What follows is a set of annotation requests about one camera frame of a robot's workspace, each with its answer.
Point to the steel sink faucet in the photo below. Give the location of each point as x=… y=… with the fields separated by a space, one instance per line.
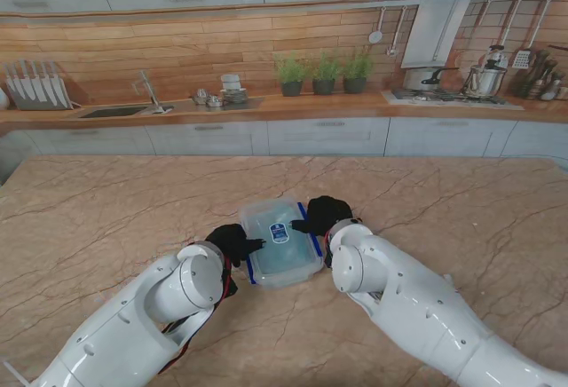
x=151 y=92

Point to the clear crate with blue clips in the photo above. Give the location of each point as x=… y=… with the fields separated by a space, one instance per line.
x=281 y=258

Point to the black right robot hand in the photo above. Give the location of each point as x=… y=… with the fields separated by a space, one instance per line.
x=326 y=216

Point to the clear bubble film sheet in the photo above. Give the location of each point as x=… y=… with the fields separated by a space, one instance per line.
x=281 y=245

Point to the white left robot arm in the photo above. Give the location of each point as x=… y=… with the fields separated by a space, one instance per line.
x=133 y=325

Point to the clear lid with blue label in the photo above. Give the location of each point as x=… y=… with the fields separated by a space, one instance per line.
x=279 y=236

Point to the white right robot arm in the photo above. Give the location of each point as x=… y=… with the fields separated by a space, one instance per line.
x=426 y=311

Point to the potted green herb plant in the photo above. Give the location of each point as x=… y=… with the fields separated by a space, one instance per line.
x=356 y=74
x=325 y=76
x=291 y=76

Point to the stack of white dishes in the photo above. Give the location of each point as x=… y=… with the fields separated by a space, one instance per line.
x=234 y=92

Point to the knife block with knives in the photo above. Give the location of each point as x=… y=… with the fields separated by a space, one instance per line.
x=35 y=89

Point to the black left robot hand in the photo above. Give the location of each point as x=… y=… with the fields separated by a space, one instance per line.
x=231 y=242

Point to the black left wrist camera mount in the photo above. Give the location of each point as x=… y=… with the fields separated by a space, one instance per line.
x=231 y=287

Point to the dark kitchen sink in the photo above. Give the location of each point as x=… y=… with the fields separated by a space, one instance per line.
x=113 y=112

